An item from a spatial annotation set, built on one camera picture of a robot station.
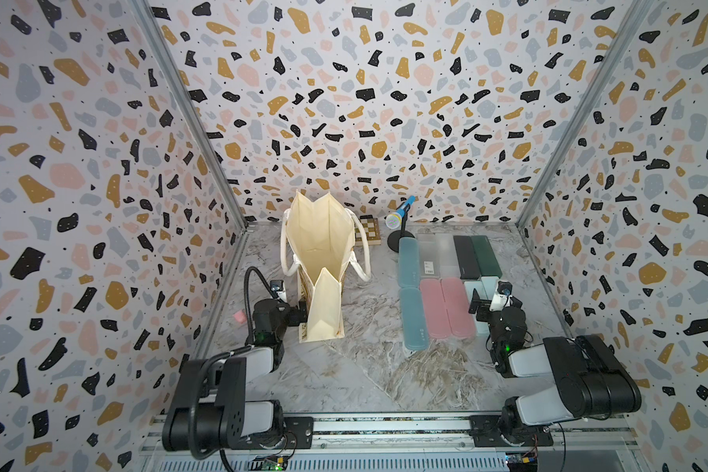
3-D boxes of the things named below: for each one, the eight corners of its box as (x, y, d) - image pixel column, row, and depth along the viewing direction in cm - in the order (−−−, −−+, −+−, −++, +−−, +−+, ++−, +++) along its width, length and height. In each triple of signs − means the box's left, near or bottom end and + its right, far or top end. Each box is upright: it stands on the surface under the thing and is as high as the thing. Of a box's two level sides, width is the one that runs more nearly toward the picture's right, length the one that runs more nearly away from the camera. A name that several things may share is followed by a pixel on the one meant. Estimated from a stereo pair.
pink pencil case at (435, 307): (426, 338, 93) (427, 335, 91) (419, 282, 107) (420, 278, 105) (450, 338, 93) (451, 335, 91) (440, 282, 107) (441, 278, 105)
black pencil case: (460, 279, 108) (462, 275, 105) (451, 241, 120) (453, 236, 118) (480, 279, 108) (483, 275, 105) (469, 241, 120) (471, 236, 118)
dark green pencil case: (481, 276, 108) (483, 272, 107) (470, 239, 120) (472, 235, 119) (499, 276, 109) (502, 273, 107) (487, 239, 121) (489, 235, 119)
